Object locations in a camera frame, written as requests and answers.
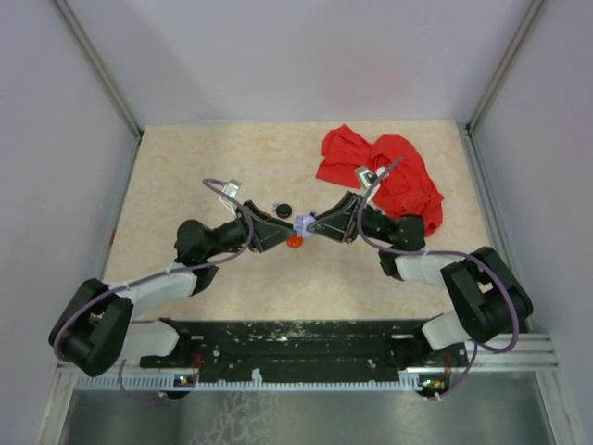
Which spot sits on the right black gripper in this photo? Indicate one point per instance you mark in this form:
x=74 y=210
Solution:
x=339 y=222

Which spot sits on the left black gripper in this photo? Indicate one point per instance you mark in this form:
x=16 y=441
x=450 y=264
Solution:
x=267 y=231

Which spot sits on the purple earbud charging case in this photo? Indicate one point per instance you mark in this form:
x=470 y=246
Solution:
x=301 y=225

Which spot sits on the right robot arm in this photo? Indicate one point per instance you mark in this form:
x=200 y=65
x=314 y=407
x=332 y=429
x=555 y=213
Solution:
x=487 y=298

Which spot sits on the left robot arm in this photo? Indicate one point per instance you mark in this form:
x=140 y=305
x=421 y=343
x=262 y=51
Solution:
x=95 y=331

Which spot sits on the black round charging case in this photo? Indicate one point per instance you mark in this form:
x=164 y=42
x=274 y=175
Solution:
x=283 y=210

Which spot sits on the red round charging case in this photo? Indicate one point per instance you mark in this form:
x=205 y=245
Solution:
x=295 y=241

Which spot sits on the red crumpled cloth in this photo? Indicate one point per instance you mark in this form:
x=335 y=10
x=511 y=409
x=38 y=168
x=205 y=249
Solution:
x=408 y=189

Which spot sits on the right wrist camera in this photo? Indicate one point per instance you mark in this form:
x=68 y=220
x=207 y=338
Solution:
x=367 y=177

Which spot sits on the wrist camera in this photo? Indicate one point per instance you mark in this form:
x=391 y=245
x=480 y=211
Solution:
x=228 y=195
x=367 y=177

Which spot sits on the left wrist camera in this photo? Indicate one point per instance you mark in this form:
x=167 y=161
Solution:
x=228 y=195

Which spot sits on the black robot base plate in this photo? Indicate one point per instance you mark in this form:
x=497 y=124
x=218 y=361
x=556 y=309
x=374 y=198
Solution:
x=295 y=352

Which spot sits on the white slotted cable duct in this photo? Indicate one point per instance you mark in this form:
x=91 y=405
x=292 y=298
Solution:
x=176 y=381

